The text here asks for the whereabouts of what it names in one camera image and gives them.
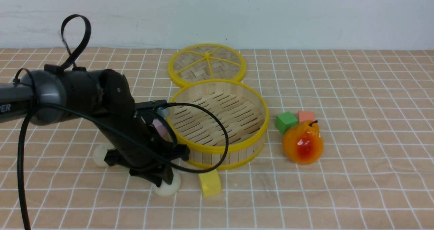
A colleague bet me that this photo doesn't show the bamboo steamer tray yellow rim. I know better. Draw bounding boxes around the bamboo steamer tray yellow rim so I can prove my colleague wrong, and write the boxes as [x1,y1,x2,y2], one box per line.
[167,79,270,170]

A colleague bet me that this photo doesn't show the black cable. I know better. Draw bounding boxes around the black cable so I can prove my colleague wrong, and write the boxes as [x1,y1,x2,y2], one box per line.
[14,14,230,230]

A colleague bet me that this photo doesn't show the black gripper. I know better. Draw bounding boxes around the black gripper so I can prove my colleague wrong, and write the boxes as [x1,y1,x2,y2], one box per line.
[89,69,190,187]

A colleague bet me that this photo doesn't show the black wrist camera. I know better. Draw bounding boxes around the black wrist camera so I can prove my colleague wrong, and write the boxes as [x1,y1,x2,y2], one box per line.
[134,99,170,125]

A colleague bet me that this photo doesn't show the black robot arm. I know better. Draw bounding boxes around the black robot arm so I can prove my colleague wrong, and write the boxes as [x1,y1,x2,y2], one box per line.
[1,69,189,187]

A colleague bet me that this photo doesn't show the green foam cube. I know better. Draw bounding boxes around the green foam cube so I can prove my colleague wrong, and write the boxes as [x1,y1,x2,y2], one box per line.
[274,112,299,135]

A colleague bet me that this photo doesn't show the pink foam cube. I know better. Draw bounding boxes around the pink foam cube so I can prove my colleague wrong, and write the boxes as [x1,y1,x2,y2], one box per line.
[153,119,168,139]

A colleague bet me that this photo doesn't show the bamboo steamer lid yellow rim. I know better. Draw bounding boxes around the bamboo steamer lid yellow rim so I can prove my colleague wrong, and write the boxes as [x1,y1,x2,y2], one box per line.
[168,43,246,88]

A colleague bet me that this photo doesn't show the yellow foam cube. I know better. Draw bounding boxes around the yellow foam cube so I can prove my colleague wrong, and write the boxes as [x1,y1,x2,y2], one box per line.
[198,170,222,197]

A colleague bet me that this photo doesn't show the orange foam cube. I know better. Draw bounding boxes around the orange foam cube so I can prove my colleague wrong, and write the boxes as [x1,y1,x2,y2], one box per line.
[298,110,316,124]

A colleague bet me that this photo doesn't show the orange toy pear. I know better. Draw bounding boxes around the orange toy pear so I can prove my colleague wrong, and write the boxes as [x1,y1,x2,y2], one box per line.
[282,120,324,165]

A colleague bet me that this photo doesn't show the white bun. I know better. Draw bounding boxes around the white bun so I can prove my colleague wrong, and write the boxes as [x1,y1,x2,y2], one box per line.
[93,143,115,168]
[152,168,181,197]

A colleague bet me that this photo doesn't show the white bun front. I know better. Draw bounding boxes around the white bun front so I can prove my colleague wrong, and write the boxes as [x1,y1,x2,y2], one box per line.
[152,168,181,197]

